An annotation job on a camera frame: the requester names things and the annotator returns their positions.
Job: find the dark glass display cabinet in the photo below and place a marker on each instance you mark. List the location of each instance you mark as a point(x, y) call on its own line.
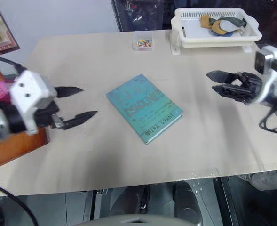
point(152, 14)

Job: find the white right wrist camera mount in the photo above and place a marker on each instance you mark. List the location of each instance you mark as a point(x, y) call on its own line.
point(270, 80)

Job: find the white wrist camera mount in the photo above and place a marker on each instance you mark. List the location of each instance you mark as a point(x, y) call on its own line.
point(270, 80)
point(27, 88)

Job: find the tan cloth piece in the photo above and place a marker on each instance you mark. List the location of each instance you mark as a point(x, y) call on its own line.
point(206, 21)

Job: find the pale round cloth piece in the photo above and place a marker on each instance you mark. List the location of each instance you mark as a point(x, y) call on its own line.
point(227, 26)

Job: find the black metal table frame bar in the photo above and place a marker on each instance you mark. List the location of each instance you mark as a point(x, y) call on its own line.
point(225, 202)

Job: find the white plastic basket tray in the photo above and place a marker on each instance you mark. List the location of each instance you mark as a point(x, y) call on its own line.
point(223, 41)

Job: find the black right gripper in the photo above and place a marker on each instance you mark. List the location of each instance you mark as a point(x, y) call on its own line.
point(251, 88)

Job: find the teal hardcover Deadline book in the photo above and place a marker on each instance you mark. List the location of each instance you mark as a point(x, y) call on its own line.
point(145, 110)

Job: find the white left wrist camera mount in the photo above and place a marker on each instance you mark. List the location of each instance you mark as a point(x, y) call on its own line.
point(27, 88)

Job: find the clear box of colourful bits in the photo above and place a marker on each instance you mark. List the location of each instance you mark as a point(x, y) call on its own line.
point(143, 42)

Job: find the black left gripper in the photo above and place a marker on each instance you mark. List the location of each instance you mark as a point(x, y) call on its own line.
point(44, 115)

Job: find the blue cloth piece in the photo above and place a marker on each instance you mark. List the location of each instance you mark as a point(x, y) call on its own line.
point(220, 34)

